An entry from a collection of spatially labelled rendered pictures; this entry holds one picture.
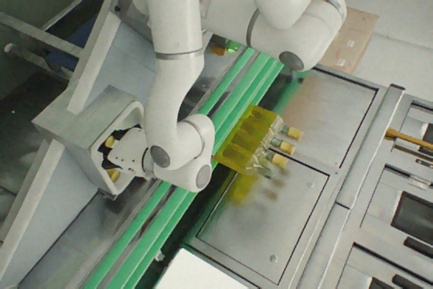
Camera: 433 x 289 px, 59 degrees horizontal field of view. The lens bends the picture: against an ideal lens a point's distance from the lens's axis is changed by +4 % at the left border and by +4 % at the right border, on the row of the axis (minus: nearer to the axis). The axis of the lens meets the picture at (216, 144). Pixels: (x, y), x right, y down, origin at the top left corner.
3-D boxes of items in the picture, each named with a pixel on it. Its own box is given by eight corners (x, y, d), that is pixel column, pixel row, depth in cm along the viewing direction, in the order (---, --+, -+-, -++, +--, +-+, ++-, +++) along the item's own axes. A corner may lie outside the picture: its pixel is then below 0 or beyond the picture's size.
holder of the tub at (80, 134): (96, 192, 105) (118, 204, 103) (57, 135, 82) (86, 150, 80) (134, 147, 113) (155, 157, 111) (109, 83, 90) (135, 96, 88)
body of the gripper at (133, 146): (151, 187, 81) (115, 172, 87) (177, 152, 86) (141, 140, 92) (137, 167, 76) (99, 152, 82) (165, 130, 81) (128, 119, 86)
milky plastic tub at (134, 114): (91, 184, 100) (117, 198, 98) (58, 136, 82) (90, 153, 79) (131, 137, 108) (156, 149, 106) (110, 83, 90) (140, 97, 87)
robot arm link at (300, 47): (241, 30, 78) (312, 57, 72) (274, -16, 82) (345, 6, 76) (247, 59, 87) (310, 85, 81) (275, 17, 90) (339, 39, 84)
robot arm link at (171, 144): (175, 42, 71) (187, 142, 80) (124, 57, 61) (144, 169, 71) (213, 45, 66) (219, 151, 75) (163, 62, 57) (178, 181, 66)
